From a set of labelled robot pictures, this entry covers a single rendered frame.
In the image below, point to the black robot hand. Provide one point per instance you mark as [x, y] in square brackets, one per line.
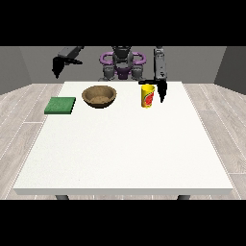
[161, 87]
[58, 66]

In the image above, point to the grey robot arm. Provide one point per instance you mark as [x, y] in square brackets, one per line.
[159, 64]
[69, 51]

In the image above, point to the yellow cup with melon print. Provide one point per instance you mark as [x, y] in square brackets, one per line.
[147, 95]

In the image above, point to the green square pad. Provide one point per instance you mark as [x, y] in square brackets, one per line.
[60, 105]

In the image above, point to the brown wooden bowl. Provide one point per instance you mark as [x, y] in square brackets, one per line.
[99, 96]

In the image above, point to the grey robot trunk purple rings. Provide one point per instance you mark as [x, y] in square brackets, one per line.
[122, 65]

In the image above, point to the dark table leg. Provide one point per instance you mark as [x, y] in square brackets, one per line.
[62, 197]
[183, 197]

